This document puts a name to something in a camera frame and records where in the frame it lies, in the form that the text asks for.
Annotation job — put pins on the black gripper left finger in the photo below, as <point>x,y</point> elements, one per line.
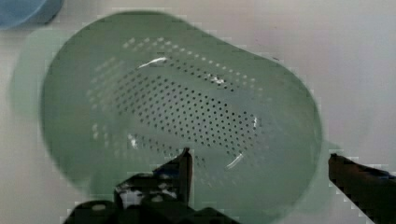
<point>172,179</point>

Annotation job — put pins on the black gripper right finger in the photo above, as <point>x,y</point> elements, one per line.
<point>372,190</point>

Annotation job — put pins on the green plastic strainer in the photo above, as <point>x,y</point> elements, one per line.
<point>131,91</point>

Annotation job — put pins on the blue bowl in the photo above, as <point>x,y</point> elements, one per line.
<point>27,13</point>

